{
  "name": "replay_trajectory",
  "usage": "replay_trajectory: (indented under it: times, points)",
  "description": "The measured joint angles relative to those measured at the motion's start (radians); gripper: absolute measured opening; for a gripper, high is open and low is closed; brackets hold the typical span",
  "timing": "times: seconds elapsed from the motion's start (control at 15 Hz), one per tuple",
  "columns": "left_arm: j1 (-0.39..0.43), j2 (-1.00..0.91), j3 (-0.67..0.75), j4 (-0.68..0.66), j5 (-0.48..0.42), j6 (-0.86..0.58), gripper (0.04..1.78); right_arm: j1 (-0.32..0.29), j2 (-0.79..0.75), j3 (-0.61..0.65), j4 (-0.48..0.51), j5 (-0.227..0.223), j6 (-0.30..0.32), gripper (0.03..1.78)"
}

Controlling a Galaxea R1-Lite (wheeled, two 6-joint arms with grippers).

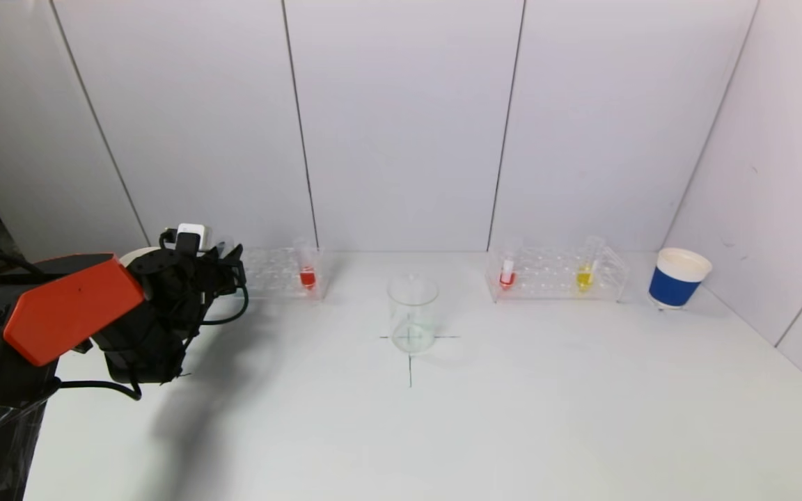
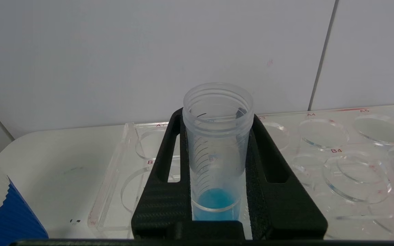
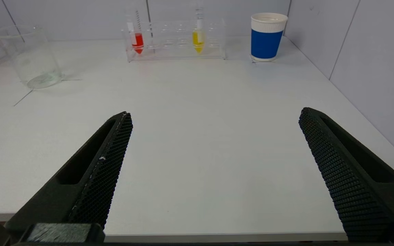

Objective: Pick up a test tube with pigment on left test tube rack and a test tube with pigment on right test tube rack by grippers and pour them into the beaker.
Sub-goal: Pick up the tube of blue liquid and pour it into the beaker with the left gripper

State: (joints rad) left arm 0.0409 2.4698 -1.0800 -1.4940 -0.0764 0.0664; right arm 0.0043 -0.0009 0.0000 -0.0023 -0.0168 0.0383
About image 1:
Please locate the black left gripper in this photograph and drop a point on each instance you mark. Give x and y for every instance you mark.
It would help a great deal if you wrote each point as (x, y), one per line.
(229, 262)

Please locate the blue and white paper cup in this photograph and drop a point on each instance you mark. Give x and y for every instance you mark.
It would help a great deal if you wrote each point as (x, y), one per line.
(672, 287)
(138, 256)

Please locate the clear glass beaker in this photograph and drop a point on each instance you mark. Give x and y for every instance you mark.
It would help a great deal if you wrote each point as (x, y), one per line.
(413, 313)

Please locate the orange and black left arm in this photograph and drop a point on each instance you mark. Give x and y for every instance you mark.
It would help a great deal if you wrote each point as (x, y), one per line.
(67, 306)

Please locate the clear acrylic test tube rack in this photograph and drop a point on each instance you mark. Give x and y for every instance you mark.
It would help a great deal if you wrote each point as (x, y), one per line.
(547, 282)
(276, 282)

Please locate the test tube with orange-red pigment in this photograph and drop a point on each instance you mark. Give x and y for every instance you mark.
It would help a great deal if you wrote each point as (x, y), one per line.
(308, 279)

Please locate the white-labelled test tube red pigment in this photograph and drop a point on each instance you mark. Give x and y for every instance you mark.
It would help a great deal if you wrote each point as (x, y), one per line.
(507, 278)

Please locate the test tube with yellow pigment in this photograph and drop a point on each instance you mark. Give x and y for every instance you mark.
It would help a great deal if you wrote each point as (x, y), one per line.
(583, 278)

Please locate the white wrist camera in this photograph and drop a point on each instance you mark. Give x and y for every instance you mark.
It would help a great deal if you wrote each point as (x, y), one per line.
(195, 233)

